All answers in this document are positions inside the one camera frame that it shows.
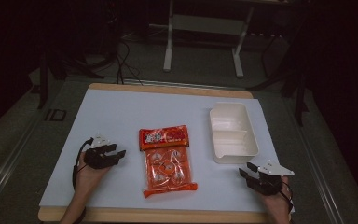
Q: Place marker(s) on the white plastic container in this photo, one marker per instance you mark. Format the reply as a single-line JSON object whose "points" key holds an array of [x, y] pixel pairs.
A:
{"points": [[233, 133]]}

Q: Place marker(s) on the wooden table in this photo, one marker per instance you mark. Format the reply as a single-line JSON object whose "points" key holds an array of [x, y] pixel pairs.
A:
{"points": [[167, 215]]}

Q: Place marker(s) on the black floor socket plate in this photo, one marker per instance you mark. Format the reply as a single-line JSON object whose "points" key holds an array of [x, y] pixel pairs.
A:
{"points": [[55, 114]]}

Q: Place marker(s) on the black metal stand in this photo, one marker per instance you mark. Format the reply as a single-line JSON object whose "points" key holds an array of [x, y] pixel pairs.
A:
{"points": [[298, 84], [43, 81]]}

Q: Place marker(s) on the person's right hand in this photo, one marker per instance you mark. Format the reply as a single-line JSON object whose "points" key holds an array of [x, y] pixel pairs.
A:
{"points": [[276, 203]]}

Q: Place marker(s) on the white table mat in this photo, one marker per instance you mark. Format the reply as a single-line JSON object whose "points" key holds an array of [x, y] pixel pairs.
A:
{"points": [[130, 115]]}

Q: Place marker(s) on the person's left hand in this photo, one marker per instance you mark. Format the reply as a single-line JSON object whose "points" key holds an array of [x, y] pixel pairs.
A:
{"points": [[87, 178]]}

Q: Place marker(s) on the white metal stand frame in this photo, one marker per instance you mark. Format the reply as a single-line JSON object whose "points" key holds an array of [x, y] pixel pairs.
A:
{"points": [[205, 25]]}

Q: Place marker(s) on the orange snack packet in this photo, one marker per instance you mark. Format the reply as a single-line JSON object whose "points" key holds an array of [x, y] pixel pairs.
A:
{"points": [[167, 161]]}

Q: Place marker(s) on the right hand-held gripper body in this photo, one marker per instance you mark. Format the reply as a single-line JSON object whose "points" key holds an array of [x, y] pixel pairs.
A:
{"points": [[268, 182]]}

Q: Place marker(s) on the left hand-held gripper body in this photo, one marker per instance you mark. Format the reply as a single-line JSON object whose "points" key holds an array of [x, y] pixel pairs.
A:
{"points": [[97, 158]]}

